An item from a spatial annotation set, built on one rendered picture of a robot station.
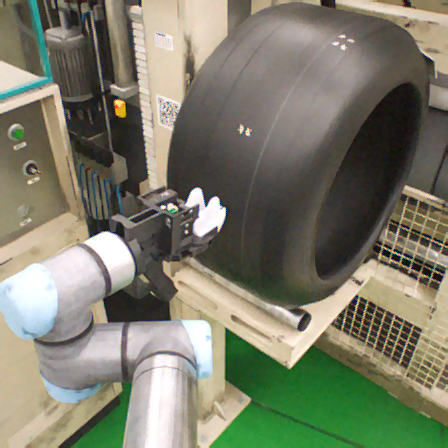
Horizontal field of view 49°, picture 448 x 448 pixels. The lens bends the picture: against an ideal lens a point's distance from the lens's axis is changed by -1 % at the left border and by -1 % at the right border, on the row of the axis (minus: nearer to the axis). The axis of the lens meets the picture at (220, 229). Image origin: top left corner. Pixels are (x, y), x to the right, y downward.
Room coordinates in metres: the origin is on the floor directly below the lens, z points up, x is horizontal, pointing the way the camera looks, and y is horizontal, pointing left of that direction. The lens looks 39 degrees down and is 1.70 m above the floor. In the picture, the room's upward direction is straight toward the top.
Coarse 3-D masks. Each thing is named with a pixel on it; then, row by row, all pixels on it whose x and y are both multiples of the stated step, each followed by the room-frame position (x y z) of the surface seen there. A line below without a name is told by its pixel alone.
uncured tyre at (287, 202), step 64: (256, 64) 0.77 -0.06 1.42; (320, 64) 0.73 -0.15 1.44; (384, 64) 0.76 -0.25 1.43; (192, 128) 0.74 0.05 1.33; (256, 128) 0.68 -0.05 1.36; (320, 128) 0.66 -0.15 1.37; (384, 128) 1.06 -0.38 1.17; (256, 192) 0.62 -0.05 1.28; (320, 192) 0.63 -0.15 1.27; (384, 192) 0.98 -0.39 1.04; (256, 256) 0.60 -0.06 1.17; (320, 256) 0.89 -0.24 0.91
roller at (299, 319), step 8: (192, 264) 0.87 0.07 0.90; (200, 264) 0.86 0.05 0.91; (208, 272) 0.84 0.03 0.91; (216, 280) 0.83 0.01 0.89; (224, 280) 0.81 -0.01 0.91; (232, 288) 0.79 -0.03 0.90; (248, 296) 0.76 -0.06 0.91; (256, 304) 0.75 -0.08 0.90; (264, 304) 0.74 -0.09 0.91; (272, 312) 0.72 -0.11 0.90; (280, 312) 0.71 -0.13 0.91; (288, 312) 0.71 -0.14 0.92; (296, 312) 0.70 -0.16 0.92; (304, 312) 0.70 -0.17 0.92; (280, 320) 0.71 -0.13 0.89; (288, 320) 0.69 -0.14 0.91; (296, 320) 0.69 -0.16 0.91; (304, 320) 0.68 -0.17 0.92; (296, 328) 0.68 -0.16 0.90; (304, 328) 0.69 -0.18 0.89
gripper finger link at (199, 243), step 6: (216, 228) 0.58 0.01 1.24; (204, 234) 0.56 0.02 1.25; (210, 234) 0.57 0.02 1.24; (216, 234) 0.58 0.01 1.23; (192, 240) 0.55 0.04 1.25; (198, 240) 0.55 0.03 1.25; (204, 240) 0.55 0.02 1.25; (210, 240) 0.55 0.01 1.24; (192, 246) 0.54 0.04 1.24; (198, 246) 0.54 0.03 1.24; (204, 246) 0.54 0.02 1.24; (186, 252) 0.53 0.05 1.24; (192, 252) 0.52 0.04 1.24; (198, 252) 0.53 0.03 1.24
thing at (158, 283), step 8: (152, 264) 0.50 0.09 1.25; (144, 272) 0.48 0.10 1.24; (152, 272) 0.49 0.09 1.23; (160, 272) 0.50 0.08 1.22; (144, 280) 0.51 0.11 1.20; (152, 280) 0.49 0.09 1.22; (160, 280) 0.50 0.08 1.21; (168, 280) 0.51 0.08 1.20; (152, 288) 0.51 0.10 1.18; (160, 288) 0.50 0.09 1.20; (168, 288) 0.51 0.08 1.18; (176, 288) 0.52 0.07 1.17; (160, 296) 0.51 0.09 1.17; (168, 296) 0.51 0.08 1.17
